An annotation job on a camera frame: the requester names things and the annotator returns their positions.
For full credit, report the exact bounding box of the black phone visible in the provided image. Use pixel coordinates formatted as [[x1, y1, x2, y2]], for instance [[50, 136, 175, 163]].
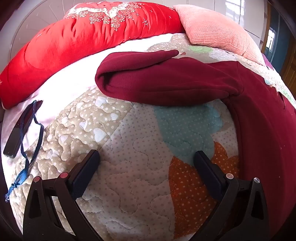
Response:
[[3, 100, 43, 159]]

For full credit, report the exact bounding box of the red floral quilt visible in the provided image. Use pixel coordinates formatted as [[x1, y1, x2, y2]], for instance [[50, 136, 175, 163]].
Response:
[[0, 1, 185, 109]]

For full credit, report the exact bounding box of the pink ribbed pillow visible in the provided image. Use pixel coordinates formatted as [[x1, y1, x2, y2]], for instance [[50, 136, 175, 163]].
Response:
[[173, 5, 265, 65]]

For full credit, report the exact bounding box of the blue ribbon lanyard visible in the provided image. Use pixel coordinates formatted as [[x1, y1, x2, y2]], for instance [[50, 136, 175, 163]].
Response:
[[5, 100, 45, 202]]

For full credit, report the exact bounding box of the round padded headboard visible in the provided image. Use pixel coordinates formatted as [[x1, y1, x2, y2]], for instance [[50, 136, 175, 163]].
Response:
[[10, 2, 79, 61]]

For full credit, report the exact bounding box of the wooden door frame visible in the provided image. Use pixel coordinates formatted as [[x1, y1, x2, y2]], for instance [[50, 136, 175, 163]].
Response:
[[261, 1, 296, 86]]

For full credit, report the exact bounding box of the maroon garment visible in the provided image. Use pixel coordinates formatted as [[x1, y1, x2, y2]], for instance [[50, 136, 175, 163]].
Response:
[[95, 49, 296, 241]]

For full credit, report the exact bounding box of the pale pink sheet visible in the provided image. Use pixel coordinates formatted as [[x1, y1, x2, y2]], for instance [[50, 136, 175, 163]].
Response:
[[0, 34, 173, 163]]

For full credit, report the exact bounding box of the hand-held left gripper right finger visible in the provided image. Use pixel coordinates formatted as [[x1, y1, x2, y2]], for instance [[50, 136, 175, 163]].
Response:
[[191, 151, 270, 241]]

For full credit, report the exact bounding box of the patchwork dotted bed quilt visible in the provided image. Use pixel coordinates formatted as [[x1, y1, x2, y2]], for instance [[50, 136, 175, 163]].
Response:
[[6, 32, 296, 241]]

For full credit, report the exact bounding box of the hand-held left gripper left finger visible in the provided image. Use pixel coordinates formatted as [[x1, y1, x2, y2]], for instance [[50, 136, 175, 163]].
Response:
[[23, 149, 103, 241]]

